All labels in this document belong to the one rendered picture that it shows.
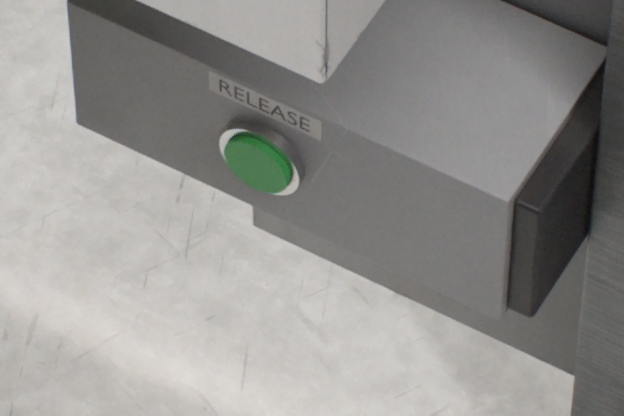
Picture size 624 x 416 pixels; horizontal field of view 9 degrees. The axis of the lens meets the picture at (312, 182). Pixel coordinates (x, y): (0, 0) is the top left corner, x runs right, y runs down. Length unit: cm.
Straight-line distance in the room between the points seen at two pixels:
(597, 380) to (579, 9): 18
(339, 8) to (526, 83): 22
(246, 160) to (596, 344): 17
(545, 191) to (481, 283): 6
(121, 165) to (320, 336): 22
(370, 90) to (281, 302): 139
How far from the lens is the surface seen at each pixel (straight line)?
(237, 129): 149
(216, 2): 128
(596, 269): 153
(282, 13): 127
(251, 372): 281
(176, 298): 285
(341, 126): 146
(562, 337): 166
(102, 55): 151
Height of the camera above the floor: 234
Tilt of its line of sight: 54 degrees down
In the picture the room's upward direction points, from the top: straight up
